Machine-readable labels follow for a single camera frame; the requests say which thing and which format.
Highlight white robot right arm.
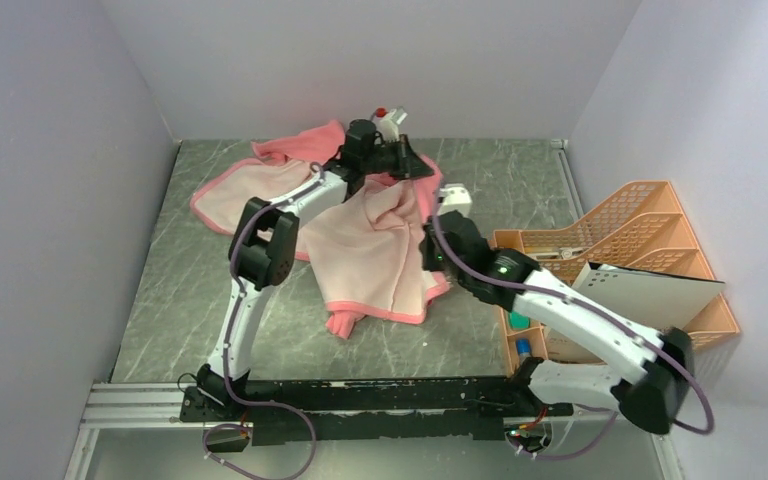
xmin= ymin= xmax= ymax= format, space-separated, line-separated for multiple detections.
xmin=420 ymin=211 xmax=714 ymax=435

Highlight green eraser in organizer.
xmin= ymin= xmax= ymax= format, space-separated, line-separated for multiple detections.
xmin=508 ymin=312 xmax=531 ymax=331

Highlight white folder in organizer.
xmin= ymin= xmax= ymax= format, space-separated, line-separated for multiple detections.
xmin=572 ymin=262 xmax=725 ymax=330

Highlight orange plastic desk organizer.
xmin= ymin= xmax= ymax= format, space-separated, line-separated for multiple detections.
xmin=489 ymin=181 xmax=741 ymax=375

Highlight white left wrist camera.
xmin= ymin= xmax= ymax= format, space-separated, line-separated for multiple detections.
xmin=370 ymin=106 xmax=407 ymax=142

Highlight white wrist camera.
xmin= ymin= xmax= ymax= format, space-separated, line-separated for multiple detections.
xmin=437 ymin=183 xmax=473 ymax=218
xmin=370 ymin=106 xmax=407 ymax=142

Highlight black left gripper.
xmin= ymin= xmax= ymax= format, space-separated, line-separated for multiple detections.
xmin=360 ymin=134 xmax=432 ymax=181

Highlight pink zip-up jacket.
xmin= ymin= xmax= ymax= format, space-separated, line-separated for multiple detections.
xmin=190 ymin=120 xmax=449 ymax=338

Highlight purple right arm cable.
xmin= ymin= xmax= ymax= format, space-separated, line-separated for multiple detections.
xmin=428 ymin=215 xmax=717 ymax=463

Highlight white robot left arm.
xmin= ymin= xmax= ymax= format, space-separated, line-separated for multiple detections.
xmin=192 ymin=119 xmax=449 ymax=420

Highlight blue capped item in organizer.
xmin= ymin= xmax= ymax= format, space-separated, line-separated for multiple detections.
xmin=515 ymin=338 xmax=532 ymax=362

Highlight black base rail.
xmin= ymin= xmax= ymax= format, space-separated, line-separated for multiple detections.
xmin=179 ymin=376 xmax=573 ymax=446

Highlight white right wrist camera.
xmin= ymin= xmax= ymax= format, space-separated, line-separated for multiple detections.
xmin=437 ymin=183 xmax=473 ymax=218

